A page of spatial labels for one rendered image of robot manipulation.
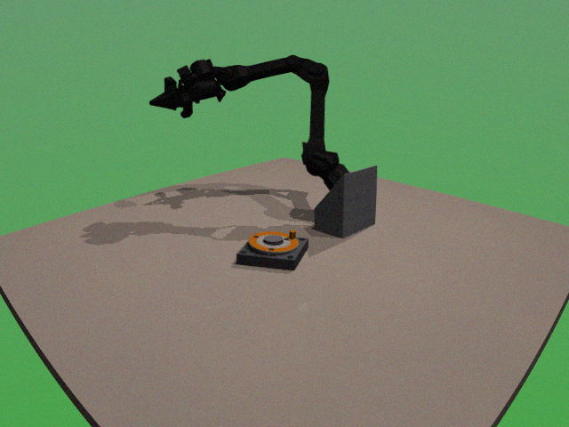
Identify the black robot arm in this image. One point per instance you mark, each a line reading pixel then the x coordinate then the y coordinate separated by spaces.
pixel 317 160

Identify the orange round plate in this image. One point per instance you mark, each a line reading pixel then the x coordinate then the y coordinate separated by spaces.
pixel 290 243

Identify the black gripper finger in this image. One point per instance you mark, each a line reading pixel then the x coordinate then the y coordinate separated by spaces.
pixel 167 101
pixel 169 88

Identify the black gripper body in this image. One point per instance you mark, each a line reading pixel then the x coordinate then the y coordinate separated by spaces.
pixel 183 99

